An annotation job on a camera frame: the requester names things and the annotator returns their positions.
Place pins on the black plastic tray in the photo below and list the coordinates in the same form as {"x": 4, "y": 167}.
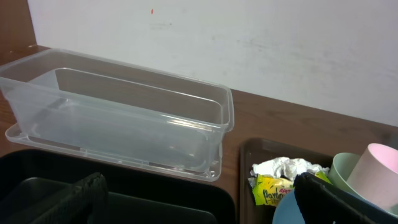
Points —
{"x": 135, "y": 196}

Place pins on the dark blue plate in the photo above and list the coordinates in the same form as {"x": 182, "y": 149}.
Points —
{"x": 287, "y": 211}

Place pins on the yellow snack wrapper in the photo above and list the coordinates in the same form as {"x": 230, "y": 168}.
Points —
{"x": 269, "y": 191}

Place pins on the pink cup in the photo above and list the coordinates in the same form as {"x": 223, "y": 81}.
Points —
{"x": 374, "y": 177}

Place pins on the crumpled white tissue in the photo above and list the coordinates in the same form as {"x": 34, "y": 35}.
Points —
{"x": 289, "y": 168}

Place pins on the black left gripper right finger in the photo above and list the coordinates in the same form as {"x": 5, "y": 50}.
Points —
{"x": 321, "y": 202}

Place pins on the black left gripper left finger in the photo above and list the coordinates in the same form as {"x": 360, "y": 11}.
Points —
{"x": 84, "y": 201}

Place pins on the brown serving tray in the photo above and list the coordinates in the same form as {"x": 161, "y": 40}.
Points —
{"x": 255, "y": 151}

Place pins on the clear plastic bin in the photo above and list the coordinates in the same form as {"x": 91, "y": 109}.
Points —
{"x": 117, "y": 108}

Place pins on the mint green bowl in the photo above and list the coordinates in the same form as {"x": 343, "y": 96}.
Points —
{"x": 342, "y": 166}

